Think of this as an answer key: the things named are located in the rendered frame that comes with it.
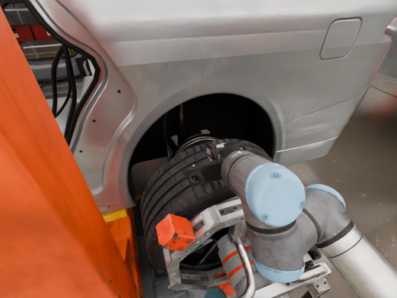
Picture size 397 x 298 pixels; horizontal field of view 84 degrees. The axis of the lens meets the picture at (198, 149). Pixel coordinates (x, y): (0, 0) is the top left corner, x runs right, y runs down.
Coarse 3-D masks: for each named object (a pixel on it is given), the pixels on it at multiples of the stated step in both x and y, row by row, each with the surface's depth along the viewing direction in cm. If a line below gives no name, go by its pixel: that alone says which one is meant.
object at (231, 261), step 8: (224, 240) 85; (248, 240) 84; (224, 248) 82; (232, 248) 80; (248, 248) 80; (224, 256) 81; (232, 256) 79; (224, 264) 80; (232, 264) 77; (240, 264) 76; (232, 272) 76; (240, 272) 74; (256, 272) 74; (232, 280) 76; (240, 280) 74; (256, 280) 72; (264, 280) 73; (232, 288) 77; (240, 288) 73; (256, 288) 71
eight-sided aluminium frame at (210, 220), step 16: (208, 208) 69; (224, 208) 69; (240, 208) 73; (192, 224) 71; (208, 224) 66; (224, 224) 66; (176, 256) 70; (176, 272) 77; (192, 272) 94; (208, 272) 102; (224, 272) 104; (176, 288) 85; (192, 288) 92; (208, 288) 97
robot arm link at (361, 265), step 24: (312, 192) 47; (336, 192) 47; (312, 216) 42; (336, 216) 44; (336, 240) 42; (360, 240) 42; (336, 264) 43; (360, 264) 40; (384, 264) 40; (360, 288) 41; (384, 288) 39
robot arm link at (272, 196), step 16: (240, 160) 42; (256, 160) 39; (240, 176) 38; (256, 176) 34; (272, 176) 33; (288, 176) 33; (240, 192) 38; (256, 192) 33; (272, 192) 33; (288, 192) 34; (304, 192) 34; (256, 208) 33; (272, 208) 33; (288, 208) 34; (256, 224) 37; (272, 224) 34
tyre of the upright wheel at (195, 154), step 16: (176, 160) 83; (192, 160) 80; (208, 160) 78; (272, 160) 94; (160, 176) 84; (176, 176) 78; (144, 192) 89; (160, 192) 79; (176, 192) 74; (192, 192) 71; (208, 192) 69; (224, 192) 71; (144, 208) 87; (160, 208) 76; (176, 208) 71; (192, 208) 71; (144, 224) 85; (160, 256) 83
